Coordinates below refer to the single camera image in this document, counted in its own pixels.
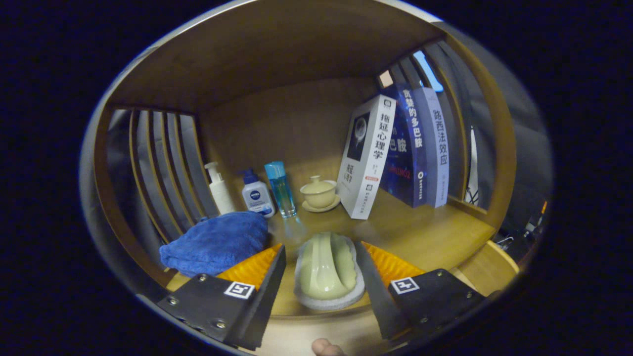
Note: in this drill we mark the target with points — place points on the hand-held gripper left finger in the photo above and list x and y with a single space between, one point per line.
257 301

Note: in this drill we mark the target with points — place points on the cream lidded teacup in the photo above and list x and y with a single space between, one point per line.
319 194

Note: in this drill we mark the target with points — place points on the white book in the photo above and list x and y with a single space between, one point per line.
368 158

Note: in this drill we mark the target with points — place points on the clear blue bottle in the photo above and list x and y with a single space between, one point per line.
281 190

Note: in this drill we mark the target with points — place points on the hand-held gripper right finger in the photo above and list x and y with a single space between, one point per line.
381 296

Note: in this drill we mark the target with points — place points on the white pump bottle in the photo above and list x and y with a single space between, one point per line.
221 195

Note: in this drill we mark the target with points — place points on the green brush with white sponge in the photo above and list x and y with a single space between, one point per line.
326 269

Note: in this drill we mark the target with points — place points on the light blue book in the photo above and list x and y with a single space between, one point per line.
437 148

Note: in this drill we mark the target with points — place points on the white bottle with blue cap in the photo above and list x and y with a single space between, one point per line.
257 198

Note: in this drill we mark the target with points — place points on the wooden cabinet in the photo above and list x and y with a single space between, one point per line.
277 54

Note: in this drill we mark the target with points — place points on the blue folded towel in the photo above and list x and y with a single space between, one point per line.
217 242

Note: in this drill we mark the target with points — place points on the wooden countertop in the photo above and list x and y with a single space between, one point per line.
420 232

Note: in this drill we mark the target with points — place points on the dark blue book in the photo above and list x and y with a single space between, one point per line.
408 148

